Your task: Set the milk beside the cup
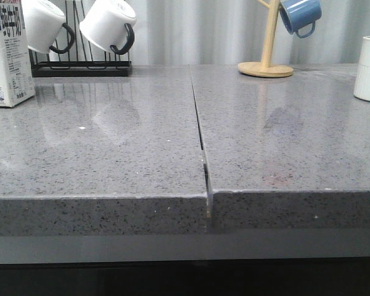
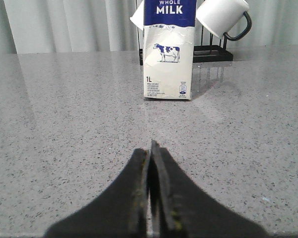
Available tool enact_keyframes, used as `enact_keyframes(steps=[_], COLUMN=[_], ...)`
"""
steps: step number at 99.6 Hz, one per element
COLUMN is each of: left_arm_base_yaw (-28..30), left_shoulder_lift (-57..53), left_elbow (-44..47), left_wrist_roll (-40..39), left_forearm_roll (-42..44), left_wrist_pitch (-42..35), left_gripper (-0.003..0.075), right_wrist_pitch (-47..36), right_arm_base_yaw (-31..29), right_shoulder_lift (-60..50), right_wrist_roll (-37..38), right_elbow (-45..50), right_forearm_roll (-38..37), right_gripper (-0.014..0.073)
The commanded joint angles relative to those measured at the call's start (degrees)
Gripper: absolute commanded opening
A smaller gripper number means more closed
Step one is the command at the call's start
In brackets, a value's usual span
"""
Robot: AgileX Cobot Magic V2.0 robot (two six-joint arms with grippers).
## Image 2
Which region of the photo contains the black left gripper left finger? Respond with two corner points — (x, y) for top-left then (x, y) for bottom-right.
(44, 149), (149, 238)

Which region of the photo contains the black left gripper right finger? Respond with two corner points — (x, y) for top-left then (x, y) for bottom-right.
(150, 141), (268, 238)

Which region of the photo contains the whole milk carton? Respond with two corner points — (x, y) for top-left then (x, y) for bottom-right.
(143, 0), (197, 100)

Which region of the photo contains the black wire mug rack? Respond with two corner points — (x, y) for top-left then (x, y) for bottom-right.
(136, 24), (234, 66)

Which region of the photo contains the white enamel mug black handle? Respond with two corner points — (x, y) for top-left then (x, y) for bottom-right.
(196, 0), (252, 41)

